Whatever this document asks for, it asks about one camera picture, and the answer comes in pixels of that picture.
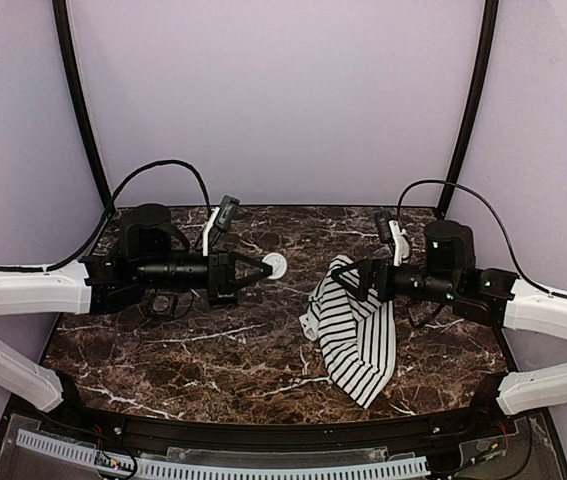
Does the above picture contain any black square box front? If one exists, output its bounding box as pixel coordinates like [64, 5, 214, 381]
[148, 292, 178, 319]

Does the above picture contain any striped black white garment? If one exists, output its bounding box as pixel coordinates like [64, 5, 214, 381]
[299, 255, 396, 409]

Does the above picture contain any black front table rail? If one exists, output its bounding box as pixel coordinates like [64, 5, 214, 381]
[61, 408, 482, 453]

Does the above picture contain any black left frame post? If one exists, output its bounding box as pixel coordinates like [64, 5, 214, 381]
[52, 0, 112, 207]

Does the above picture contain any black frame post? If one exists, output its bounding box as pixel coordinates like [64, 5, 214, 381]
[435, 0, 500, 217]
[52, 0, 112, 207]

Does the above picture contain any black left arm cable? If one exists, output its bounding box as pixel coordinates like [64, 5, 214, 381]
[0, 159, 212, 294]

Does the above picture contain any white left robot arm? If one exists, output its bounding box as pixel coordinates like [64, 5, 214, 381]
[0, 196, 273, 413]

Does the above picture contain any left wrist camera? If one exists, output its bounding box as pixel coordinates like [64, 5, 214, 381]
[202, 195, 240, 257]

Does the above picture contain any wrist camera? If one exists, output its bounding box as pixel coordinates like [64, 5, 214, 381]
[202, 195, 240, 257]
[374, 210, 411, 267]

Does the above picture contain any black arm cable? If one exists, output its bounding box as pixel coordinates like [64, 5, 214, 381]
[0, 159, 212, 294]
[395, 179, 567, 301]

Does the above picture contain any black right frame post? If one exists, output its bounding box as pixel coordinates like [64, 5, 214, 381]
[435, 0, 500, 217]

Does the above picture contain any white slotted cable duct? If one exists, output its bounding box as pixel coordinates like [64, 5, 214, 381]
[11, 428, 431, 480]

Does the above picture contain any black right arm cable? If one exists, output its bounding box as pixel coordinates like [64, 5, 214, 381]
[395, 179, 567, 301]

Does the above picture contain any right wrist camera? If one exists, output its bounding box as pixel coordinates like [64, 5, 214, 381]
[374, 210, 411, 267]

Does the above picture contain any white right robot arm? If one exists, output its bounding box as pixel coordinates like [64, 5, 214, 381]
[331, 220, 567, 419]

